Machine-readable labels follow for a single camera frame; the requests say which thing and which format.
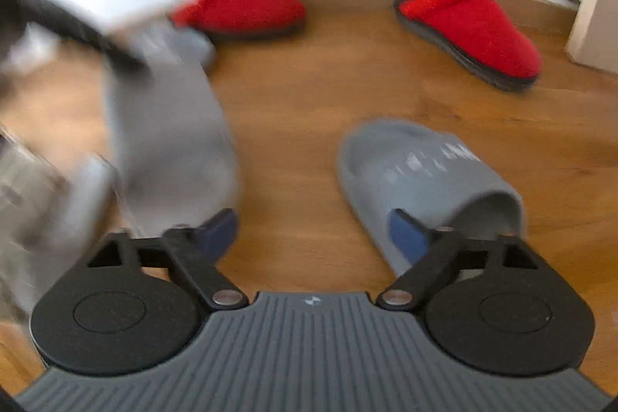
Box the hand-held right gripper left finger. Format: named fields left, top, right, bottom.
left=87, top=208, right=249, bottom=311

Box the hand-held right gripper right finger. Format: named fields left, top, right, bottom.
left=377, top=208, right=539, bottom=311

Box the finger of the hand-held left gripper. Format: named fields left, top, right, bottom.
left=29, top=0, right=148, bottom=75

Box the red fleece slipper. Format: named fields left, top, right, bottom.
left=171, top=0, right=307, bottom=41
left=393, top=0, right=544, bottom=92

